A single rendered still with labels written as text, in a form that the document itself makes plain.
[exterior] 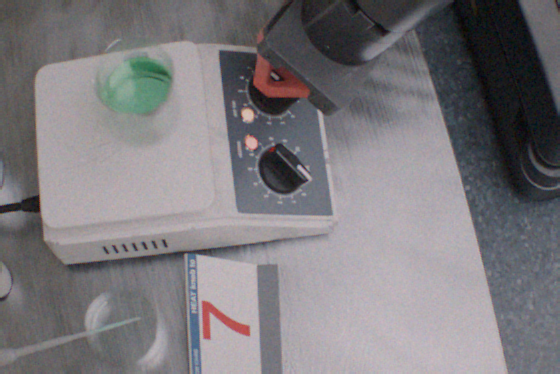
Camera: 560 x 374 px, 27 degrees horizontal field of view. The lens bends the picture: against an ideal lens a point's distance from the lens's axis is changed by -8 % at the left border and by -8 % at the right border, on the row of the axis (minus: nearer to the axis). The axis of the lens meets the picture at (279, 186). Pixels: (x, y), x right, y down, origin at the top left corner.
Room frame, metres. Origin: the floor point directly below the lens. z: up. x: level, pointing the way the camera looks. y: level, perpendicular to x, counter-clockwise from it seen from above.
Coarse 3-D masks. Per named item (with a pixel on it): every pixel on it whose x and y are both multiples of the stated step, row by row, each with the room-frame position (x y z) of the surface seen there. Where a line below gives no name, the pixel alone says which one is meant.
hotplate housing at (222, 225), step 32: (224, 128) 0.29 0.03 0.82; (320, 128) 0.30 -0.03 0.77; (224, 160) 0.27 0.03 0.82; (224, 192) 0.24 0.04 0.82; (128, 224) 0.23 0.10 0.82; (160, 224) 0.22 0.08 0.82; (192, 224) 0.22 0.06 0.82; (224, 224) 0.22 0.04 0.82; (256, 224) 0.22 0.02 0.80; (288, 224) 0.23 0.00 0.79; (320, 224) 0.23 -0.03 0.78; (64, 256) 0.21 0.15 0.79; (96, 256) 0.22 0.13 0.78; (128, 256) 0.22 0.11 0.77
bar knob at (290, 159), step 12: (276, 144) 0.27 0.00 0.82; (264, 156) 0.27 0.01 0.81; (276, 156) 0.27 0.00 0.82; (288, 156) 0.27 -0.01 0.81; (264, 168) 0.26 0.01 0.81; (276, 168) 0.26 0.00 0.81; (288, 168) 0.26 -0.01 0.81; (300, 168) 0.26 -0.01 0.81; (264, 180) 0.25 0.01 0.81; (276, 180) 0.25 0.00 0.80; (288, 180) 0.25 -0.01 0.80; (300, 180) 0.25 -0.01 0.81; (288, 192) 0.25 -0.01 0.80
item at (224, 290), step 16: (208, 272) 0.20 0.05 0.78; (224, 272) 0.20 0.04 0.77; (240, 272) 0.20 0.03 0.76; (208, 288) 0.19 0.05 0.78; (224, 288) 0.19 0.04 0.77; (240, 288) 0.19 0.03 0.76; (208, 304) 0.18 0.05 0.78; (224, 304) 0.18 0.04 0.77; (240, 304) 0.18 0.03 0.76; (208, 320) 0.17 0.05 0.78; (224, 320) 0.17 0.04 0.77; (240, 320) 0.17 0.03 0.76; (208, 336) 0.16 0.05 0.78; (224, 336) 0.16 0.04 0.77; (240, 336) 0.16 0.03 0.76; (208, 352) 0.14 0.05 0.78; (224, 352) 0.14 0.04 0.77; (240, 352) 0.15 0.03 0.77; (208, 368) 0.13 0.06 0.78; (224, 368) 0.13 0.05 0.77; (240, 368) 0.13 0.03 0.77
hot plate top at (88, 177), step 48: (192, 48) 0.34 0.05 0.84; (48, 96) 0.31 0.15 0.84; (192, 96) 0.30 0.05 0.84; (48, 144) 0.28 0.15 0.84; (96, 144) 0.28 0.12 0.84; (192, 144) 0.27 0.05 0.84; (48, 192) 0.25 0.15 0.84; (96, 192) 0.24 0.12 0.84; (144, 192) 0.24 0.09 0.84; (192, 192) 0.24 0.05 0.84
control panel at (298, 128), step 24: (240, 72) 0.33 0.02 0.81; (240, 96) 0.31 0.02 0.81; (240, 120) 0.29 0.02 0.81; (264, 120) 0.30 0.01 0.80; (288, 120) 0.30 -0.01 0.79; (312, 120) 0.30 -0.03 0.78; (240, 144) 0.28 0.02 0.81; (264, 144) 0.28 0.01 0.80; (288, 144) 0.28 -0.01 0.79; (312, 144) 0.28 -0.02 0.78; (240, 168) 0.26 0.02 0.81; (312, 168) 0.27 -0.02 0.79; (240, 192) 0.24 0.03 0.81; (264, 192) 0.25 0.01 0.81; (312, 192) 0.25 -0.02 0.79
